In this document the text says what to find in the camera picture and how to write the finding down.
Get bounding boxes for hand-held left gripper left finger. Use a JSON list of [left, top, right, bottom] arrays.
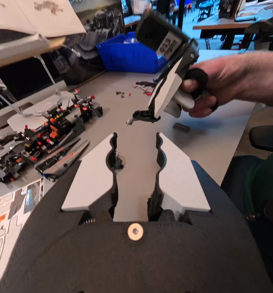
[[61, 132, 118, 220]]

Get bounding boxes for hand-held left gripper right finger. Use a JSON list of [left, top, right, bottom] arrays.
[[147, 132, 211, 221]]

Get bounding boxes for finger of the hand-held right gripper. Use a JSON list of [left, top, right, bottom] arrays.
[[148, 77, 164, 111], [153, 58, 183, 118]]

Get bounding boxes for black lego beam with connector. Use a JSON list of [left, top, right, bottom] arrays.
[[126, 109, 161, 125]]

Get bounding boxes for black printed lego block assembly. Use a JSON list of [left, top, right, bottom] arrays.
[[114, 154, 125, 170]]

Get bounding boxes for person's right forearm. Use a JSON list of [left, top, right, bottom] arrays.
[[240, 51, 273, 107]]

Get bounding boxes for red and grey lego piece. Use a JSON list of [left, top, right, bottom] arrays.
[[133, 83, 152, 96]]

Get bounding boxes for pile of black lego pieces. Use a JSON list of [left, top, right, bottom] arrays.
[[136, 78, 159, 89]]

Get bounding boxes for grey lego wing panel assembly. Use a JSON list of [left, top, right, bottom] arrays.
[[35, 140, 90, 182]]

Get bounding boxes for large lego car chassis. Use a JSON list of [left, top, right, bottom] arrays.
[[0, 89, 104, 184]]

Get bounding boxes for person's right hand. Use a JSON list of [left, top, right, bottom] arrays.
[[180, 54, 245, 118]]

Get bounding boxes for blue plastic bin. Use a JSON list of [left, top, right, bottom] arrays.
[[96, 32, 169, 74]]

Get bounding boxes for black tile with orange stripe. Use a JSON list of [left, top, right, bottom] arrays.
[[173, 123, 190, 133]]

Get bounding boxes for person's dark blue trousers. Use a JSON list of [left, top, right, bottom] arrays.
[[221, 155, 273, 293]]

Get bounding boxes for wooden workshop table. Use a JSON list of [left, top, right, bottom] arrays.
[[192, 19, 268, 50]]

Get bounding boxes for dark printed cardboard box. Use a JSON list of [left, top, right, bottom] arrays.
[[63, 0, 128, 85]]

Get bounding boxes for white sticker sheet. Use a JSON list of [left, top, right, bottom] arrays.
[[0, 178, 46, 288]]

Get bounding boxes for black padded chair armrest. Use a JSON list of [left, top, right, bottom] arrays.
[[249, 125, 273, 152]]

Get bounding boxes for white paper sheet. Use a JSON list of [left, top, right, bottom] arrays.
[[7, 90, 75, 134]]

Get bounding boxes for open instruction booklet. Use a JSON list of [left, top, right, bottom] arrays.
[[0, 0, 87, 39]]

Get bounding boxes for clear acrylic stand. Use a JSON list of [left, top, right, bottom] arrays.
[[0, 34, 82, 119]]

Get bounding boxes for black office chair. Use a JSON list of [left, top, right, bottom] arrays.
[[244, 15, 273, 51]]

